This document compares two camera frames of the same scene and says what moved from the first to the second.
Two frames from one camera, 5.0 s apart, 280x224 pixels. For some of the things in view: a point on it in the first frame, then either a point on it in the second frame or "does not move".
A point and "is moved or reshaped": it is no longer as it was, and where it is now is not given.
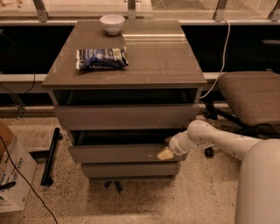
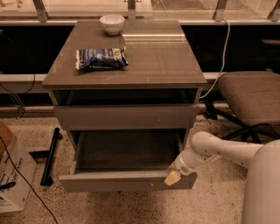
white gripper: x=175 y=144 → x=182 y=168
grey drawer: x=121 y=146 is moved or reshaped
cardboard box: x=17 y=170 does not move
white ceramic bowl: x=112 y=23 does not move
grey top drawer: x=125 y=116 does not move
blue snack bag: x=101 y=59 does not move
